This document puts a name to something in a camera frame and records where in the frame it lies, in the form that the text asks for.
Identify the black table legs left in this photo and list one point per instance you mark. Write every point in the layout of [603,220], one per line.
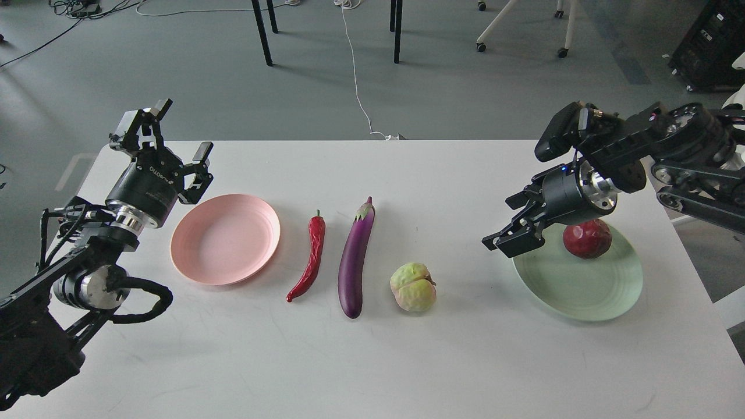
[261,28]

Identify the black equipment case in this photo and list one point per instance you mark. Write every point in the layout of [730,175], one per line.
[704,59]

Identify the white rolling chair base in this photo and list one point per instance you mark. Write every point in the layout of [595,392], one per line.
[563,8]

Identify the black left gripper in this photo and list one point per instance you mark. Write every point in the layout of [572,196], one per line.
[156,178]

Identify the green plate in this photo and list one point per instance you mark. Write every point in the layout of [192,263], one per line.
[591,290]

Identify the pink plate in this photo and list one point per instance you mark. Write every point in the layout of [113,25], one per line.
[225,240]

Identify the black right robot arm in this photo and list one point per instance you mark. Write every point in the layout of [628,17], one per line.
[614,146]

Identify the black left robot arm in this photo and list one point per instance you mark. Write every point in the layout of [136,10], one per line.
[79,285]

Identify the red chili pepper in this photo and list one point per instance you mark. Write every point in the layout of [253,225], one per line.
[316,234]

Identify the purple eggplant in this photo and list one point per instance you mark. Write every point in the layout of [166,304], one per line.
[351,268]

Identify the dark red pomegranate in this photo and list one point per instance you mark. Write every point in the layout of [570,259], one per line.
[588,240]

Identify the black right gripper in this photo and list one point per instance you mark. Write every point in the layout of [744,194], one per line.
[569,194]

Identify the yellow green lumpy fruit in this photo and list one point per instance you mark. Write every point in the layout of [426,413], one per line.
[413,288]

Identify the black table legs right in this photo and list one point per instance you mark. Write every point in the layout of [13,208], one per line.
[395,26]

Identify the black table legs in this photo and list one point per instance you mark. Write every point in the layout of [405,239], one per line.
[395,26]
[261,28]

